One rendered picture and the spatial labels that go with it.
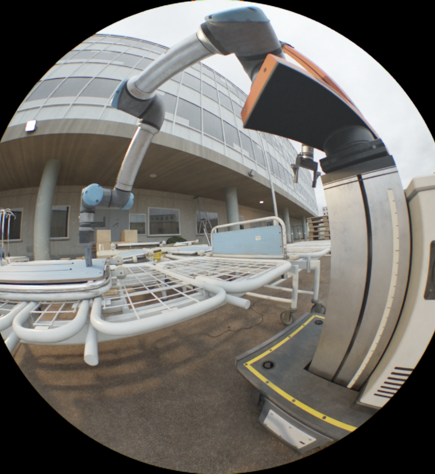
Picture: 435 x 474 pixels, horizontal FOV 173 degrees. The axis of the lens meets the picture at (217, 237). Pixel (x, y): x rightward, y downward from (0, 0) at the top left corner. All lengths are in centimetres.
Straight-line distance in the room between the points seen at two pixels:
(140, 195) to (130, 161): 649
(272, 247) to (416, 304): 89
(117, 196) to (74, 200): 647
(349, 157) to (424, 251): 21
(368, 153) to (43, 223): 516
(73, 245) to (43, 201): 254
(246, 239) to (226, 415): 108
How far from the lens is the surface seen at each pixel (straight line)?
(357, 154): 33
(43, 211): 501
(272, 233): 98
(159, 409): 74
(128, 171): 59
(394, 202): 30
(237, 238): 115
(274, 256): 98
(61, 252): 693
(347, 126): 38
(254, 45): 39
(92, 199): 56
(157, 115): 60
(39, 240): 492
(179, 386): 78
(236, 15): 38
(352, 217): 30
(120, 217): 663
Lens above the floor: 64
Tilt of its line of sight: 2 degrees up
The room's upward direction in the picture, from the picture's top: 4 degrees counter-clockwise
